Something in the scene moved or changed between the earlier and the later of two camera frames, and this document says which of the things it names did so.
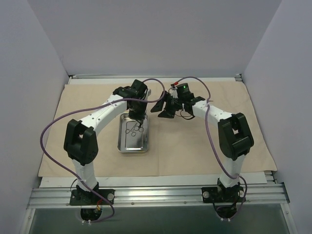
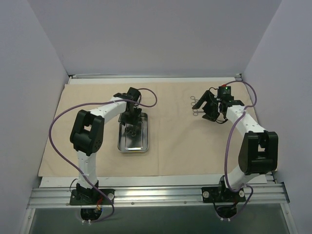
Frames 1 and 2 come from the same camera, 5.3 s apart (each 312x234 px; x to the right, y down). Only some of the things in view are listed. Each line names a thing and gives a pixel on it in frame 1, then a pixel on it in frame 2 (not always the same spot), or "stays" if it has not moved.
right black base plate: (223, 194) stays
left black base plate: (79, 197) stays
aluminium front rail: (61, 198) stays
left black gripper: (136, 114) to (130, 116)
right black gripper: (169, 105) to (210, 106)
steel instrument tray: (132, 138) stays
